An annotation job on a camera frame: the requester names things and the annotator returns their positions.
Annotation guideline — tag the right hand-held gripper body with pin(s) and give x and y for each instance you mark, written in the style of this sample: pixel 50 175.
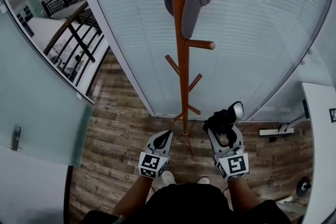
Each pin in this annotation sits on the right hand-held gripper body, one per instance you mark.
pixel 235 165

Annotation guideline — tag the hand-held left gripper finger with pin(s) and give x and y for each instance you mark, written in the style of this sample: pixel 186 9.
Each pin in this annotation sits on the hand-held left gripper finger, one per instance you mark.
pixel 166 147
pixel 155 143

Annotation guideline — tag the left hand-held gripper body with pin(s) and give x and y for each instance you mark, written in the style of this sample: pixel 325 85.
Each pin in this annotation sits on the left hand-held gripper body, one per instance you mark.
pixel 152 164

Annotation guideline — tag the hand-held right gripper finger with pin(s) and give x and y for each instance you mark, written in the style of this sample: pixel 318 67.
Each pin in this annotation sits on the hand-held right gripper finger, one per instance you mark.
pixel 239 140
pixel 215 143

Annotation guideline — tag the brown wooden coat rack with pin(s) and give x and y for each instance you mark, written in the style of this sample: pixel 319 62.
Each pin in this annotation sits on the brown wooden coat rack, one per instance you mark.
pixel 182 60

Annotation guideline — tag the person's left forearm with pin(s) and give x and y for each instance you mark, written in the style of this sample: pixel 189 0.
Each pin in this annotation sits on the person's left forearm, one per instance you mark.
pixel 131 198

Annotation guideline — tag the person's right forearm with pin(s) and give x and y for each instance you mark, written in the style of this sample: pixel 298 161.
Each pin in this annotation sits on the person's right forearm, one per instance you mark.
pixel 242 194

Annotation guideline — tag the person's left white shoe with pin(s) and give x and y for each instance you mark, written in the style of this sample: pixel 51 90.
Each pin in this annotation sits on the person's left white shoe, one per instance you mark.
pixel 168 178

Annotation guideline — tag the person's white shoe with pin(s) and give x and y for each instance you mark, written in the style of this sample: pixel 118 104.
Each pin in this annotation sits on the person's white shoe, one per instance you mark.
pixel 203 180
pixel 168 178

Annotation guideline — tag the white power strip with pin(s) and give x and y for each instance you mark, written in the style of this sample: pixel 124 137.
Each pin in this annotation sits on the white power strip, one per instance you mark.
pixel 270 132

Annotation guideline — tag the small black power adapter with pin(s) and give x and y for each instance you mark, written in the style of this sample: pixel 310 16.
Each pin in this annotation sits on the small black power adapter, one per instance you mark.
pixel 272 139

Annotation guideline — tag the person's right white shoe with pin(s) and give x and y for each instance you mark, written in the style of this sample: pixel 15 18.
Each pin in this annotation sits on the person's right white shoe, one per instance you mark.
pixel 203 180

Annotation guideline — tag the person's black clothing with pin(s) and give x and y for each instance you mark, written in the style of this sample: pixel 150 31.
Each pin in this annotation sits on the person's black clothing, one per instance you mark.
pixel 189 207

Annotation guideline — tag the black round stand base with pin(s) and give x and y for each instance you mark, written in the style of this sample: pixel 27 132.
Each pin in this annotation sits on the black round stand base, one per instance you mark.
pixel 303 186

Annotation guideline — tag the black desk socket panel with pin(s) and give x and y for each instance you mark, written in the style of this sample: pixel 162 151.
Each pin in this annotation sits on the black desk socket panel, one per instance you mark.
pixel 306 108

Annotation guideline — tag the white desk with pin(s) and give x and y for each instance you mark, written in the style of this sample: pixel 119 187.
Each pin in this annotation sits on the white desk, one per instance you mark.
pixel 321 165

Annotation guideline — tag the glass partition with white blinds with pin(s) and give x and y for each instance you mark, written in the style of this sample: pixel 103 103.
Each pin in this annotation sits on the glass partition with white blinds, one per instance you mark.
pixel 262 34

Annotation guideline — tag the frosted glass door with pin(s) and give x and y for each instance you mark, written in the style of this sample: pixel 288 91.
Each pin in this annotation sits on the frosted glass door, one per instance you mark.
pixel 39 102

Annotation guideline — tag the black metal stair railing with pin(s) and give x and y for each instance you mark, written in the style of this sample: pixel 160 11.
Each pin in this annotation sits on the black metal stair railing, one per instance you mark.
pixel 76 36

